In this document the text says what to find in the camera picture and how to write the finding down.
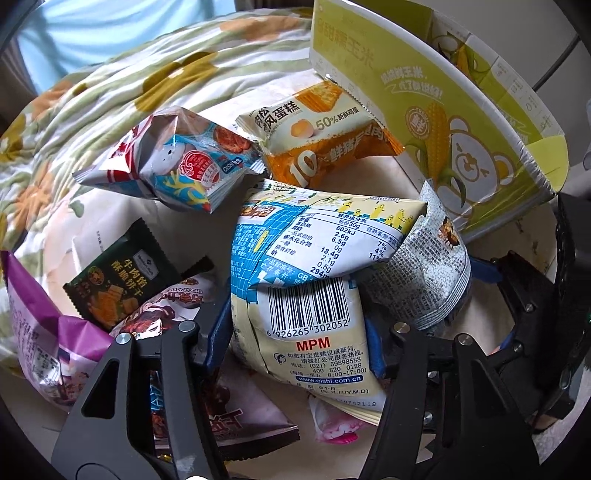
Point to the yellow-green cardboard box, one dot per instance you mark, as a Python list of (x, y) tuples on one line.
[(438, 92)]

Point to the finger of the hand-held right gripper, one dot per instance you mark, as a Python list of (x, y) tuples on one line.
[(485, 270), (526, 364)]

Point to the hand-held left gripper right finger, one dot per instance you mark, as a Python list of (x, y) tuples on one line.
[(376, 355)]

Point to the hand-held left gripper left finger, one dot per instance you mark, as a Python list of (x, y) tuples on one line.
[(219, 327)]

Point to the pink brown chocolate snack packet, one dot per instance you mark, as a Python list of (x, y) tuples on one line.
[(258, 415)]

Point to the light blue cloth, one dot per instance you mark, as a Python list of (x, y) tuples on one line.
[(115, 32)]

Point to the blue yellow snack bag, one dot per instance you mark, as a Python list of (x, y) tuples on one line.
[(300, 258)]

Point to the small pink candy packet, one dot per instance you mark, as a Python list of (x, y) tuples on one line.
[(337, 424)]

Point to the orange cake packet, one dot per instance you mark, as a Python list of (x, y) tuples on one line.
[(323, 152)]

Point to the silver red shrimp chips bag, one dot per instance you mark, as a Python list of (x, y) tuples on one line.
[(166, 161)]

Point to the purple snack bag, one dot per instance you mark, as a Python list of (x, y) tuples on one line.
[(37, 332)]

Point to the floral striped blanket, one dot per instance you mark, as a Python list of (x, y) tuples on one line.
[(115, 83)]

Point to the dark green biscuit packet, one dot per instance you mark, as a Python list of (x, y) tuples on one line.
[(115, 281)]

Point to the silver grey snack packet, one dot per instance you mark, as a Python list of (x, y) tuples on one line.
[(429, 277)]

